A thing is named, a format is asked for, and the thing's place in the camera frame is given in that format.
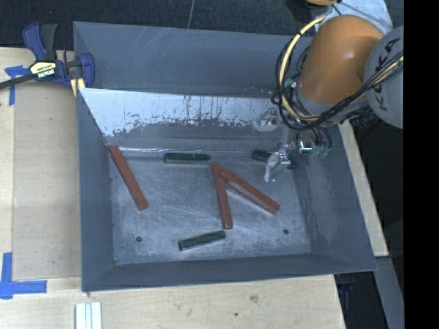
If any dark green flat block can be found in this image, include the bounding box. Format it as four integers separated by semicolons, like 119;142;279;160
163;151;211;165
178;230;227;252
252;149;274;164

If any black cylinder on white bracket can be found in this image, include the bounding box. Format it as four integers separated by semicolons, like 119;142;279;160
348;112;378;129

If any grey metal bin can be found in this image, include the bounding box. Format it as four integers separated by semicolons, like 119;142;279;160
72;21;379;293

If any red-brown flat block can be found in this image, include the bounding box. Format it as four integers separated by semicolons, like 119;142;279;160
211;162;234;230
220;169;281;215
108;145;149;212

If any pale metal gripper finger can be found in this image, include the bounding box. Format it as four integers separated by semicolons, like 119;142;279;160
271;151;292;184
263;151;281;182

